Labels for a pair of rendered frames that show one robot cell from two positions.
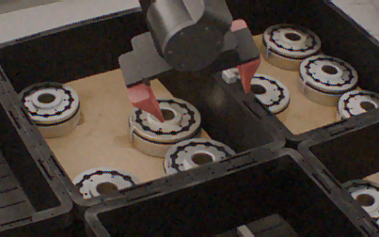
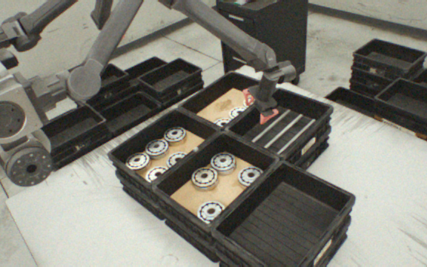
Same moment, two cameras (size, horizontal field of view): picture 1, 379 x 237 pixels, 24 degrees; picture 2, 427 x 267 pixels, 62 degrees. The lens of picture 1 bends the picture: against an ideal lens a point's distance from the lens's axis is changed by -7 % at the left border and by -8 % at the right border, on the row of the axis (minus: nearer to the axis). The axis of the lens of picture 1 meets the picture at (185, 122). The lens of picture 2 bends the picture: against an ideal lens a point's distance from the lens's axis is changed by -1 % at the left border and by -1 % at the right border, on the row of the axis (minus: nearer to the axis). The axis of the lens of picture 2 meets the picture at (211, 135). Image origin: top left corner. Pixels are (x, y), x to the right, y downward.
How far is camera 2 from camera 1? 1.59 m
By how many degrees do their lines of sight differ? 74
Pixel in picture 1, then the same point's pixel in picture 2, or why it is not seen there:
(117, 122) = (204, 196)
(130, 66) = (267, 113)
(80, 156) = (229, 198)
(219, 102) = (200, 156)
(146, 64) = (272, 103)
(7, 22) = not seen: outside the picture
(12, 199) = (265, 207)
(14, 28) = not seen: outside the picture
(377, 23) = (63, 173)
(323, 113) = (173, 149)
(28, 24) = not seen: outside the picture
